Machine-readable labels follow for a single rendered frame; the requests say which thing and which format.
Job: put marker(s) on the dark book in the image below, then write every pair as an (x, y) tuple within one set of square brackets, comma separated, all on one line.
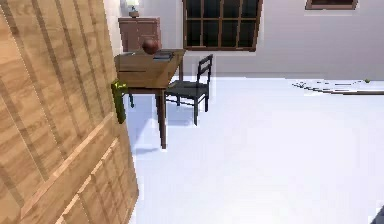
[(163, 55)]

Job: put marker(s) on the black wooden chair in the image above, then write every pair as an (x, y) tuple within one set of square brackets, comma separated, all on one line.
[(191, 89)]

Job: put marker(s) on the brown chest of drawers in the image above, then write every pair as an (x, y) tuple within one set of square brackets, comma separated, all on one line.
[(138, 31)]

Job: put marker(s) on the brown ball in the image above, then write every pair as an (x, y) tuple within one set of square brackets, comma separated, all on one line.
[(150, 46)]

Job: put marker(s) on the white table lamp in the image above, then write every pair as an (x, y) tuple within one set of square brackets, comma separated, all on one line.
[(133, 7)]

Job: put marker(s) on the small brown framed window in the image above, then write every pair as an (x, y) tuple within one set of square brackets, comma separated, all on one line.
[(331, 4)]

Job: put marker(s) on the dark brown framed window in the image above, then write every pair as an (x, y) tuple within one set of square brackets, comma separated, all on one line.
[(221, 24)]

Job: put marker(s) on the light wooden room door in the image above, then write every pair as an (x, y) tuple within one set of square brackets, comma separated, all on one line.
[(56, 126)]

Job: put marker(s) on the brown wooden table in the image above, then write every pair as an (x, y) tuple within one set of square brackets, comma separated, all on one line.
[(146, 71)]

